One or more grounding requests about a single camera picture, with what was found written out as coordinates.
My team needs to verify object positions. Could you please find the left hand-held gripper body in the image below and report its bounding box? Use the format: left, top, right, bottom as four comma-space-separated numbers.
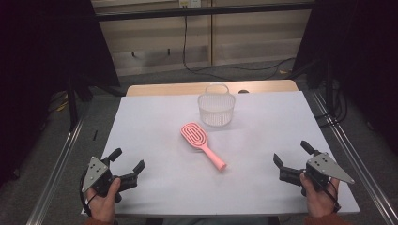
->
82, 155, 139, 204

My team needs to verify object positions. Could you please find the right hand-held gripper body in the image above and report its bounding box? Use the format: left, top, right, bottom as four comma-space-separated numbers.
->
279, 152, 356, 198

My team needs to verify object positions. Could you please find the pink hairbrush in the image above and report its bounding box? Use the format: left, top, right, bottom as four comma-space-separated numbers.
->
179, 121, 227, 172

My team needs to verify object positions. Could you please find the white slotted plastic basket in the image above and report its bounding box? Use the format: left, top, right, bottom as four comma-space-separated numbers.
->
197, 82, 237, 128

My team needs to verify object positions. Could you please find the person's left hand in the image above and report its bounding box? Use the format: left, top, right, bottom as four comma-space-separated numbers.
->
85, 177, 122, 224

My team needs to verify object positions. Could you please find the person's right hand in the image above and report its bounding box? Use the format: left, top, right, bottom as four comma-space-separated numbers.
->
299, 172, 341, 218

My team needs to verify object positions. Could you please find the black stand pole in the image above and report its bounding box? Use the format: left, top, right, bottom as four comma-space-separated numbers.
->
66, 73, 80, 132

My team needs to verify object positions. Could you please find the black curtain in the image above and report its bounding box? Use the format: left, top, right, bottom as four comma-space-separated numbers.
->
292, 0, 398, 154
0, 0, 121, 188

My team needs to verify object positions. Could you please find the beige wooden cabinet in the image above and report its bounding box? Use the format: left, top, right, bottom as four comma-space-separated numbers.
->
92, 0, 314, 78

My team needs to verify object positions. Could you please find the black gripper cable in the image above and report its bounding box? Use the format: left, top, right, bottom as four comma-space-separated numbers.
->
324, 180, 342, 214
79, 172, 96, 218

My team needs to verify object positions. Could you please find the metal floor rail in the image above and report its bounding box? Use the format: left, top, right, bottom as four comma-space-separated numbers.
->
26, 118, 85, 225
313, 92, 398, 225

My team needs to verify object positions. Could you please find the bundle of black floor cables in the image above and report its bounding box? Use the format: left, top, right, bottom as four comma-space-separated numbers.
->
314, 79, 349, 127

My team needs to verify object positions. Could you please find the black power cable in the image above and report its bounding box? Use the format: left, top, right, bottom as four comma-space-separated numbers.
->
182, 7, 297, 81

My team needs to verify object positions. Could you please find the white wall socket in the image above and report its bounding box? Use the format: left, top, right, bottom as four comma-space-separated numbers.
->
178, 0, 202, 8

